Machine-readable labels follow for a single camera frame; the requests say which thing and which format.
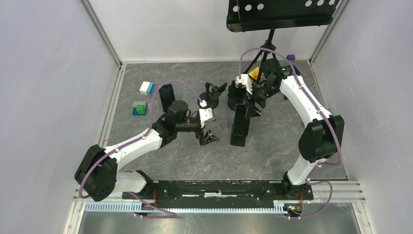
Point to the green white blue blocks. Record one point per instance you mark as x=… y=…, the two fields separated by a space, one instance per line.
x=139 y=108

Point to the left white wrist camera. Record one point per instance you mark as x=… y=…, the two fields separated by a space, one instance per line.
x=206 y=112

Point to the black music stand tripod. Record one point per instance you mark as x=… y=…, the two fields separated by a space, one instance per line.
x=257 y=15

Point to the black square-base phone holder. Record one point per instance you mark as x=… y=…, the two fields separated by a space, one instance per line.
x=237 y=140

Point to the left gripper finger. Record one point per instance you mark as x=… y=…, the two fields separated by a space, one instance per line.
x=211 y=137
x=202 y=137

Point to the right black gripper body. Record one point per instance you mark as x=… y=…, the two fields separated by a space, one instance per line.
x=259 y=95

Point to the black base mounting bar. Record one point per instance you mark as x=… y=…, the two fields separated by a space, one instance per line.
x=222 y=193

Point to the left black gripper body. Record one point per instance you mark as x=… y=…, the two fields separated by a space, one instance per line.
x=198 y=129

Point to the orange yellow block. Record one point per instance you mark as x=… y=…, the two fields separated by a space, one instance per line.
x=254 y=74

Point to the white and blue blocks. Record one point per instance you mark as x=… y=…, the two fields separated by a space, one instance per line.
x=146 y=88

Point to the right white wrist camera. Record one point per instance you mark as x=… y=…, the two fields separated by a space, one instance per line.
x=244 y=81

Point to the blue-edged black smartphone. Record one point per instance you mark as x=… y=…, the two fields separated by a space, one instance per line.
x=167 y=96

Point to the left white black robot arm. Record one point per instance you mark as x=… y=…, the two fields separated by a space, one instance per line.
x=99 y=172

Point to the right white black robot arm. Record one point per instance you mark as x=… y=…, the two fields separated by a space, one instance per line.
x=322 y=136

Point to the black round-base phone stand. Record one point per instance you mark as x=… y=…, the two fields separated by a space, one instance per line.
x=211 y=95

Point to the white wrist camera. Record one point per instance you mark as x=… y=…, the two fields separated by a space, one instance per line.
x=206 y=112
x=244 y=81

